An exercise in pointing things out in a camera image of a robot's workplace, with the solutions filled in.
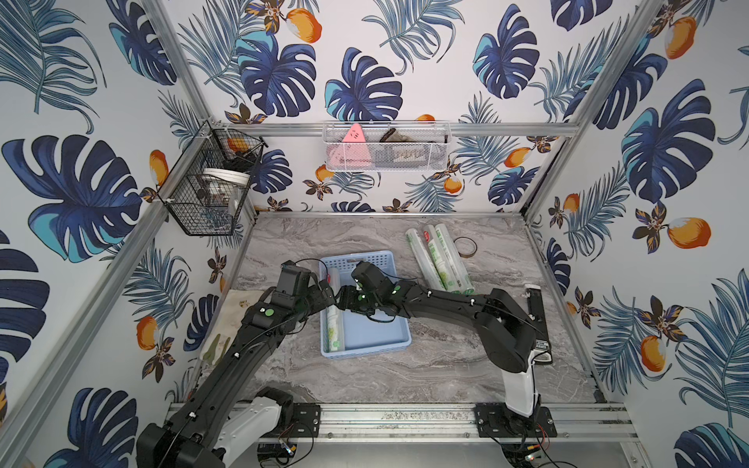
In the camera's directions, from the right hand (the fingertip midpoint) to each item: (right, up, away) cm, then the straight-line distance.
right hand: (339, 301), depth 86 cm
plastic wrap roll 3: (+34, +10, +15) cm, 38 cm away
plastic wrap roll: (-2, -5, +3) cm, 6 cm away
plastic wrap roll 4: (+39, +6, +13) cm, 42 cm away
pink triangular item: (+3, +45, +4) cm, 45 cm away
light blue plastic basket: (+6, -10, 0) cm, 12 cm away
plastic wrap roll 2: (+27, +12, +17) cm, 34 cm away
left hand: (-4, +4, -7) cm, 9 cm away
